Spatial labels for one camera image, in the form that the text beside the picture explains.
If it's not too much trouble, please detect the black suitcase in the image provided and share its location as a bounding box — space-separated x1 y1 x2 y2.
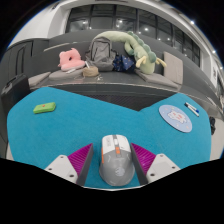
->
0 73 32 116

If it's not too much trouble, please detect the grey square upright cushion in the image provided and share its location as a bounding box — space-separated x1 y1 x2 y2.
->
163 51 184 85

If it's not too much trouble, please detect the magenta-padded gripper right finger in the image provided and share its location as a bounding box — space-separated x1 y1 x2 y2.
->
130 143 182 186

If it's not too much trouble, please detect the dark blue patterned bag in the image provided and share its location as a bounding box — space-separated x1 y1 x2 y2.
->
112 53 136 73

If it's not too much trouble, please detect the green eraser block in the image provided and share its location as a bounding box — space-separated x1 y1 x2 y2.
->
32 101 57 115

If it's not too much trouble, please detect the dark grey tiered bench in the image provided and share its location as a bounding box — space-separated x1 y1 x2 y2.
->
28 28 224 119

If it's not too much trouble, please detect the pink plush cushion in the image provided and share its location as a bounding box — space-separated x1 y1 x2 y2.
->
57 47 86 72

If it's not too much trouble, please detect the black bag on floor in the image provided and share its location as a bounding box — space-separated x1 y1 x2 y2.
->
209 116 217 136

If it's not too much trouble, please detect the grey computer mouse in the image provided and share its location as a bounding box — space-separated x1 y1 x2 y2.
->
98 134 136 187

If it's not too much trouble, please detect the round printed mouse pad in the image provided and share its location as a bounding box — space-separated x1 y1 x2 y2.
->
158 104 193 134

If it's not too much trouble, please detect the dark glass window front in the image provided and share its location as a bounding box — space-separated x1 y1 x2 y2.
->
64 3 202 68

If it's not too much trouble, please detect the grey backpack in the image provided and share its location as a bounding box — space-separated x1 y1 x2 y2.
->
85 35 117 72

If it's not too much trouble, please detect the tan round woven hat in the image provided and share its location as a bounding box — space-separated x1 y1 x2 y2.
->
82 65 100 78

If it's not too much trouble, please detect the white marker with black cap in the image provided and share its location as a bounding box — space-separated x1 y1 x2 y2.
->
184 103 200 118

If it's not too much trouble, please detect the green dragon plush toy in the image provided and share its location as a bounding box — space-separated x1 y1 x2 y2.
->
91 30 167 75

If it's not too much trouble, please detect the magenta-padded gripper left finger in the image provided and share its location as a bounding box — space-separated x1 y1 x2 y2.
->
44 143 95 187

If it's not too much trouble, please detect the grey flat seat cushion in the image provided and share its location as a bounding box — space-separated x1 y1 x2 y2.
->
28 71 52 88
48 68 86 82
134 69 179 89

